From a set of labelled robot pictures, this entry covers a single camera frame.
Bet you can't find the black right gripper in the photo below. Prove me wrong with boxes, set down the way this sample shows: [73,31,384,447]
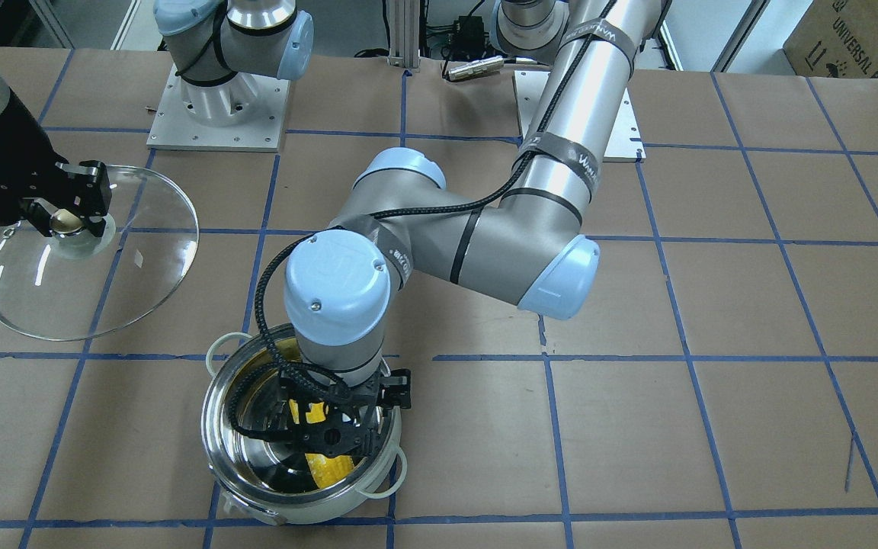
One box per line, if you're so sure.
[0,93,111,239]

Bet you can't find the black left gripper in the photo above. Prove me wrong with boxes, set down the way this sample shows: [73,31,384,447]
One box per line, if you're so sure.
[275,364,412,460]

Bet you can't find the yellow corn cob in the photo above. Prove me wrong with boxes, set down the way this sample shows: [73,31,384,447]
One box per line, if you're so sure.
[287,396,357,490]

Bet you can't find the glass pot lid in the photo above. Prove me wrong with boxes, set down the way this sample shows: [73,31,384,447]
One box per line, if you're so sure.
[0,165,199,341]

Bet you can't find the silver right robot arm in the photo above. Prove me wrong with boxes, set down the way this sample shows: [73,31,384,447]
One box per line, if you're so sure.
[0,76,111,237]

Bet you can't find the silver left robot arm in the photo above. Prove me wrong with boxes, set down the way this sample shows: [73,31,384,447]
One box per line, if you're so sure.
[240,1,671,456]

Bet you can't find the pale green metal pot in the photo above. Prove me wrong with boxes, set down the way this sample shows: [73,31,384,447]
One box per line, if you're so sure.
[201,332,412,525]

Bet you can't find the cardboard box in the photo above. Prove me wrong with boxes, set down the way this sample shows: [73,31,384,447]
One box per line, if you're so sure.
[783,1,878,78]

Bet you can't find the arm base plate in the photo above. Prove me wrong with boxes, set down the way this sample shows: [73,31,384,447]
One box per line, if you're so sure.
[146,69,290,153]
[513,69,647,163]

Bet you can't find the black cable bundle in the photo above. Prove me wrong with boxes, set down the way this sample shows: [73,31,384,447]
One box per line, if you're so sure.
[354,0,501,62]

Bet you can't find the aluminium frame post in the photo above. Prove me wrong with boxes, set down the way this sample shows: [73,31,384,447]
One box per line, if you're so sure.
[386,0,422,72]

